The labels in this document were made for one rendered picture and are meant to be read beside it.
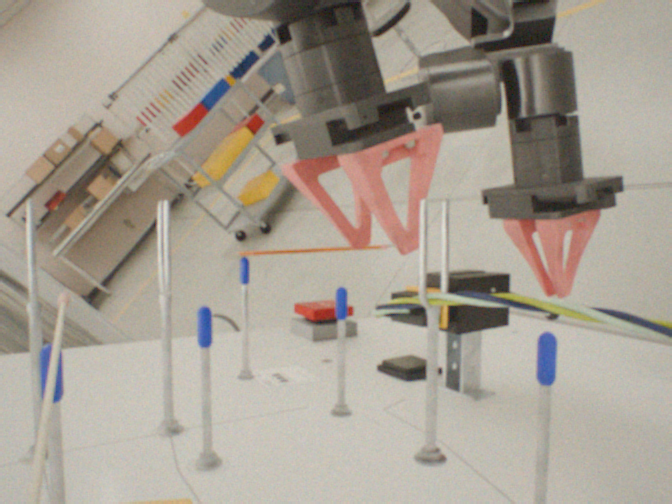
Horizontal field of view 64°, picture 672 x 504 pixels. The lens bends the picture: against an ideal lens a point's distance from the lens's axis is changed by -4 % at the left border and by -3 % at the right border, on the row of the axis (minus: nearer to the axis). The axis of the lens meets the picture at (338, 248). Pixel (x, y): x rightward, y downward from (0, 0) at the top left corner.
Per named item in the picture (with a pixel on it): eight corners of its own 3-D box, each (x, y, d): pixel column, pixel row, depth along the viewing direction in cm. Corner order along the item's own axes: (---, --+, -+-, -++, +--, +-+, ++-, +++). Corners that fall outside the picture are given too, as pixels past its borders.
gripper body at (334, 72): (355, 138, 30) (315, 0, 28) (275, 154, 38) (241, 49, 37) (441, 109, 33) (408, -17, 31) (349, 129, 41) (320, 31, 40)
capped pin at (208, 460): (196, 458, 30) (192, 303, 29) (224, 457, 30) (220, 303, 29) (191, 470, 28) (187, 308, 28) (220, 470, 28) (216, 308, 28)
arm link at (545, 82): (581, 33, 41) (560, 47, 47) (491, 46, 42) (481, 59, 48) (589, 123, 42) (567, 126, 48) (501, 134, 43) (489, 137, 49)
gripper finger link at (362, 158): (391, 276, 32) (345, 116, 29) (328, 265, 38) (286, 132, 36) (472, 234, 35) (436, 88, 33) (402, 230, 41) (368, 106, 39)
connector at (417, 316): (466, 317, 39) (466, 290, 39) (420, 328, 36) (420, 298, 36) (434, 312, 42) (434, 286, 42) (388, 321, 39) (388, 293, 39)
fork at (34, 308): (24, 451, 30) (13, 199, 29) (58, 445, 31) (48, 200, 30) (22, 465, 28) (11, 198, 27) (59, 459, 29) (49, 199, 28)
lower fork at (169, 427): (151, 428, 34) (145, 200, 33) (179, 423, 35) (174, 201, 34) (158, 439, 32) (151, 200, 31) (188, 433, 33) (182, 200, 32)
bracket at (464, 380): (495, 395, 40) (497, 329, 40) (473, 401, 39) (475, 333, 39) (450, 380, 44) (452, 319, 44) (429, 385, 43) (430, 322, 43)
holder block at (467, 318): (509, 326, 41) (510, 273, 41) (457, 335, 38) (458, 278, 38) (467, 317, 45) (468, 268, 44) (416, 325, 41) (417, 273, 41)
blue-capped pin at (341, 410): (356, 414, 37) (357, 287, 36) (338, 419, 36) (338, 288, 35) (344, 408, 38) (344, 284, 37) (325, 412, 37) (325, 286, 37)
